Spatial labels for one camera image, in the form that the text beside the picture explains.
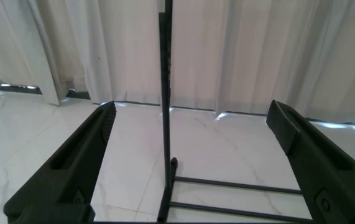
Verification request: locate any white curtain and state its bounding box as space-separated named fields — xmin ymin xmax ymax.
xmin=0 ymin=0 xmax=355 ymax=134

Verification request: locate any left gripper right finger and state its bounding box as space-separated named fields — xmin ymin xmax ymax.
xmin=265 ymin=99 xmax=355 ymax=224

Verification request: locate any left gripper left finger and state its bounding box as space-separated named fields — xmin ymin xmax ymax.
xmin=2 ymin=101 xmax=118 ymax=224

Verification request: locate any black clothes rack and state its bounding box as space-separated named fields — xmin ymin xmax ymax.
xmin=157 ymin=0 xmax=355 ymax=224

